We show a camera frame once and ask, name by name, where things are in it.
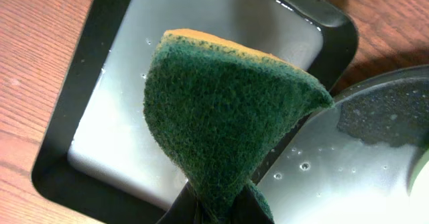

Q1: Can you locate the green yellow sponge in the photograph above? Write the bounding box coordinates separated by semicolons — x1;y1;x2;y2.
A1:
143;29;333;223

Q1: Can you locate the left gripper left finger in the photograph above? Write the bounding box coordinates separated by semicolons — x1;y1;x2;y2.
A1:
156;182;201;224

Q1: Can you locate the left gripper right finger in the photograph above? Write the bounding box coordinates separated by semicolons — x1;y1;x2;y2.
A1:
233;183;274;224

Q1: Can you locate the black round tray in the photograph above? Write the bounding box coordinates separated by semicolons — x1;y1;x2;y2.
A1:
258;66;428;223

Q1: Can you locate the black rectangular tray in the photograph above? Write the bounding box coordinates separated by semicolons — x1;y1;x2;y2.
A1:
32;0;357;223

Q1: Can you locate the mint green plate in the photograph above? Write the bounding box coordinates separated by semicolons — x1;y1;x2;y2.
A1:
407;150;428;197

